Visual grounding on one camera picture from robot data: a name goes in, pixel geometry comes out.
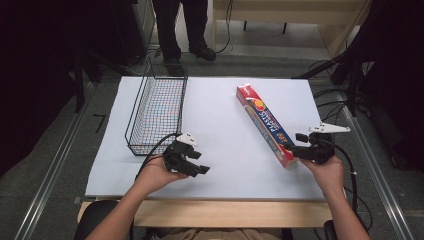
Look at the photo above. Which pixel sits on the person's left hand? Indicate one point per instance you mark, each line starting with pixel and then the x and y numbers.
pixel 156 175

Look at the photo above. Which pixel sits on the metal floor rail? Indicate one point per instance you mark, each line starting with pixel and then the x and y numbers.
pixel 380 173
pixel 50 176

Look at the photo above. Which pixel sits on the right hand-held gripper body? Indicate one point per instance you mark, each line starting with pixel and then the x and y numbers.
pixel 320 146

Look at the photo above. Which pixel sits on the dark curtain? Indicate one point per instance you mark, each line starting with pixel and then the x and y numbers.
pixel 40 66
pixel 393 66

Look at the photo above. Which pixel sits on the white table sheet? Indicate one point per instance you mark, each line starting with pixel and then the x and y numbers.
pixel 226 133

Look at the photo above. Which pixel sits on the light wooden furniture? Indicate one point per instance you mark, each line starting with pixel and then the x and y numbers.
pixel 283 13

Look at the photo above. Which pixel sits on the wooden table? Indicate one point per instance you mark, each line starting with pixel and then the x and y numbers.
pixel 233 213

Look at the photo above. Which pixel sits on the person's beige trousers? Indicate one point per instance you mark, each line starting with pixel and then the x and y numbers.
pixel 216 234

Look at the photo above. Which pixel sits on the red blue plastic wrap box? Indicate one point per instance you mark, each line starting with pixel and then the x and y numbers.
pixel 266 124

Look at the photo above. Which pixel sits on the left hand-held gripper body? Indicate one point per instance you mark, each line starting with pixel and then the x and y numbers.
pixel 176 151

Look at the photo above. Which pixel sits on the person's right hand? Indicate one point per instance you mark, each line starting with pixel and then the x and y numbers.
pixel 326 175

